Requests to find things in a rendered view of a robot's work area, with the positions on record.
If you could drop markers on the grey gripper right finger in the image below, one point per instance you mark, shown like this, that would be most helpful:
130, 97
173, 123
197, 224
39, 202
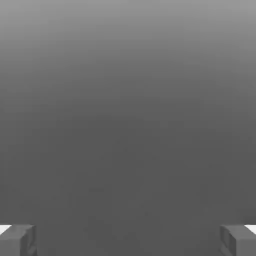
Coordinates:
241, 242

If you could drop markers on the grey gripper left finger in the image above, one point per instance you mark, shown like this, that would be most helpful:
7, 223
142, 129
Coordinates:
16, 241

